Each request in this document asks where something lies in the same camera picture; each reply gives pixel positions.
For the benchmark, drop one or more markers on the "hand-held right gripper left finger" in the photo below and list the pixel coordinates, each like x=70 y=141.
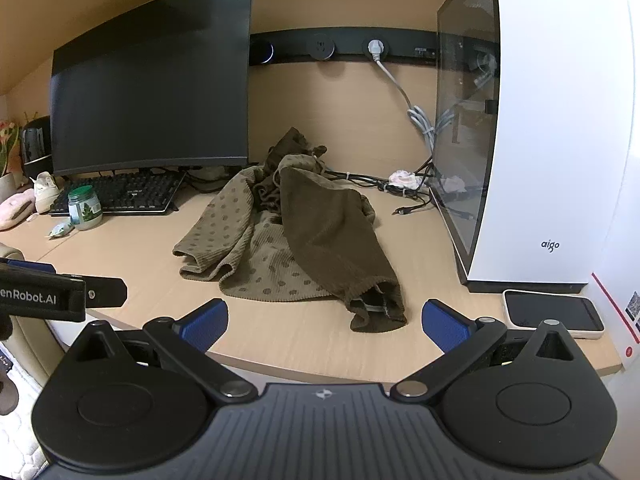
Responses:
x=205 y=324

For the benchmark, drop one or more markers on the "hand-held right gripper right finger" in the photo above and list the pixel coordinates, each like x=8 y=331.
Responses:
x=444 y=327

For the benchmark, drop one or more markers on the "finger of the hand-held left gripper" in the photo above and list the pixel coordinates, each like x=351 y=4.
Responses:
x=107 y=292
x=30 y=265

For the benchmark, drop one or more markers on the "olive polka dot garment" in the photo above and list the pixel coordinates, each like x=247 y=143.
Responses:
x=310 y=240

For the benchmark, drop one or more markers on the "small green white packet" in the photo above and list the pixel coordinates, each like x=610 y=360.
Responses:
x=61 y=230

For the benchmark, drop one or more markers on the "beige sofa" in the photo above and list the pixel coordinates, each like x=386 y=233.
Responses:
x=30 y=350

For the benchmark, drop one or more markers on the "pink plush slipper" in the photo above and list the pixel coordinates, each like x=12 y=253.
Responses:
x=15 y=210

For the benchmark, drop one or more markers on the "white sneaker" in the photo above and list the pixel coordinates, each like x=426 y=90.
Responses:
x=46 y=191

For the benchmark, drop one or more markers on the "glass jar with green lid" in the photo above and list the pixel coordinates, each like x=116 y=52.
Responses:
x=85 y=209

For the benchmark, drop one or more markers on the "black keyboard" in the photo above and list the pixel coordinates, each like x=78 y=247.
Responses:
x=125 y=194

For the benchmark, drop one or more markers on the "potted plant in white pot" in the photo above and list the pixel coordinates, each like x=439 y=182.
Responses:
x=6 y=160

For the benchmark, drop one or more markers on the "phone in white case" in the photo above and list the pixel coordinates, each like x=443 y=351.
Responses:
x=552 y=312

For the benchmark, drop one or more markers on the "black kettle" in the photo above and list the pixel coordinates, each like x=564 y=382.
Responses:
x=36 y=147

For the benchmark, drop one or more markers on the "white quilted bedding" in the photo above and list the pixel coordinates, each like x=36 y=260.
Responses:
x=20 y=440

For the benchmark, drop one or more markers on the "crumpled white tissue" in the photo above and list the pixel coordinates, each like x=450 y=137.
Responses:
x=403 y=179

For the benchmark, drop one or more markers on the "white paper with red label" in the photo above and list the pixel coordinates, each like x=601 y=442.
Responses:
x=620 y=320

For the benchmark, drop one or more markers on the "black computer monitor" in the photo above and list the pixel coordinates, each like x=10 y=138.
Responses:
x=150 y=80

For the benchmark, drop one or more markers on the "white computer case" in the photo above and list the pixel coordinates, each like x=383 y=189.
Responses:
x=550 y=135

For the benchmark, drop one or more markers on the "round black track adapter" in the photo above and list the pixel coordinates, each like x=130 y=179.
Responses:
x=261 y=51

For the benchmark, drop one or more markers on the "round black track socket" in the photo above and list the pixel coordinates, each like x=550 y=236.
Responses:
x=322 y=46

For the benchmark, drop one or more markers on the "black wall power track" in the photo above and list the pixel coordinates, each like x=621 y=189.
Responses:
x=350 y=35

